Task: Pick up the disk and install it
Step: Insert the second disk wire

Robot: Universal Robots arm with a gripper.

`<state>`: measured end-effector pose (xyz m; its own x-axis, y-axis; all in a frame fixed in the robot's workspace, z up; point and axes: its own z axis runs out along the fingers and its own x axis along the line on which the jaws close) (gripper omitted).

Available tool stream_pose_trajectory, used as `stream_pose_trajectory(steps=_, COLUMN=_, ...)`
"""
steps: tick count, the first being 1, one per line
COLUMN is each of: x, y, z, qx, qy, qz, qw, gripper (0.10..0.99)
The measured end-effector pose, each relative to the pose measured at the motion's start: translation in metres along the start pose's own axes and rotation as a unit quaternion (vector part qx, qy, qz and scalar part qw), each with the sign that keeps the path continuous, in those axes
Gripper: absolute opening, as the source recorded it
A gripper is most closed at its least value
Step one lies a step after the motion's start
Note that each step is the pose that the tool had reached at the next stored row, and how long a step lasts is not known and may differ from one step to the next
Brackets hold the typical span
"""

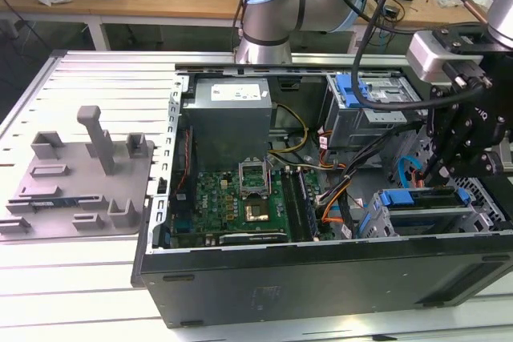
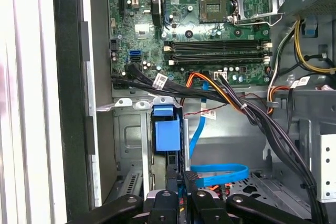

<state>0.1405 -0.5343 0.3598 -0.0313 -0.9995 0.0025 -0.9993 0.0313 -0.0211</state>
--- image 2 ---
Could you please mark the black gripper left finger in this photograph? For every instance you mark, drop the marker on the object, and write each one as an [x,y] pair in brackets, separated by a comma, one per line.
[110,211]

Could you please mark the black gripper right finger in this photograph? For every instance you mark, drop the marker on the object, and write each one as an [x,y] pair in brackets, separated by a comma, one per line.
[252,209]

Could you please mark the hard disk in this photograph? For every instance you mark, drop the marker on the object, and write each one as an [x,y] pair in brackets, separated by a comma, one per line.
[166,134]

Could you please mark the metal disk bay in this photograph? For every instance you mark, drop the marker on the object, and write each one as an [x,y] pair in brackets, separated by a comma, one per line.
[128,134]

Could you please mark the metal drive cage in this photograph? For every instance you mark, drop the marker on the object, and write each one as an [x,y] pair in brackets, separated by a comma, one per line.
[326,169]

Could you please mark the black PC case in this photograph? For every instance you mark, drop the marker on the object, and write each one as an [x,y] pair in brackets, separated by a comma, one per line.
[71,77]

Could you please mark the black RAM slot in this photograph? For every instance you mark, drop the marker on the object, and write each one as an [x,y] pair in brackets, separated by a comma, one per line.
[218,43]
[218,55]
[218,48]
[218,61]

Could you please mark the metal locking lever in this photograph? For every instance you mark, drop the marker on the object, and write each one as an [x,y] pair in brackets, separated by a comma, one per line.
[252,24]

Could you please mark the CPU socket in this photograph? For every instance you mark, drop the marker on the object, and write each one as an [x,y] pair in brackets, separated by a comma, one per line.
[212,9]

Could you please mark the metal socket cover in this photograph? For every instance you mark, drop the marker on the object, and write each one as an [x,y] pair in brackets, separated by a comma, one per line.
[273,1]

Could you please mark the green motherboard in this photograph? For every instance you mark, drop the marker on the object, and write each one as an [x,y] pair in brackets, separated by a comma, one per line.
[183,6]

